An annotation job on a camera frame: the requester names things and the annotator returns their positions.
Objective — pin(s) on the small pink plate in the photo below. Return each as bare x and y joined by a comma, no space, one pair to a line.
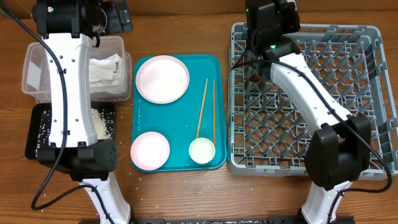
150,151

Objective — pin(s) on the teal plastic serving tray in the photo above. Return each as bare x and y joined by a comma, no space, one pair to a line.
178,121

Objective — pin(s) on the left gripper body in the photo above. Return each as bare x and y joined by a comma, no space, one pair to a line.
114,23

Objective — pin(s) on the black plastic tray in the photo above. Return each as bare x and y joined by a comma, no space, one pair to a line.
35,122

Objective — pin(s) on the small white cup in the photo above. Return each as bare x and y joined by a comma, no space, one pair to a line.
201,150

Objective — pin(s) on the wooden chopstick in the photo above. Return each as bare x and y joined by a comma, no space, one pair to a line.
202,108
214,112

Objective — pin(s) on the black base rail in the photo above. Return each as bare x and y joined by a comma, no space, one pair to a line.
268,220

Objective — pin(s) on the white napkin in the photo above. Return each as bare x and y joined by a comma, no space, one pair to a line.
105,72

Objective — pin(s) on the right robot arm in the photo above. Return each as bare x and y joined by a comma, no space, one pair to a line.
339,148

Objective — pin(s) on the clear plastic waste bin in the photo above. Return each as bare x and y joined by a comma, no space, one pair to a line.
36,78

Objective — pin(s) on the large white plate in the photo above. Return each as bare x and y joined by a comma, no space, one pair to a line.
162,79

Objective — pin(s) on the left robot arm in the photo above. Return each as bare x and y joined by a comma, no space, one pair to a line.
69,31

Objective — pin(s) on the cooked rice pile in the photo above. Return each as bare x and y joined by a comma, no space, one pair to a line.
103,121

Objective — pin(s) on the grey dishwasher rack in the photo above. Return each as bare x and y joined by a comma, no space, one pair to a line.
266,133

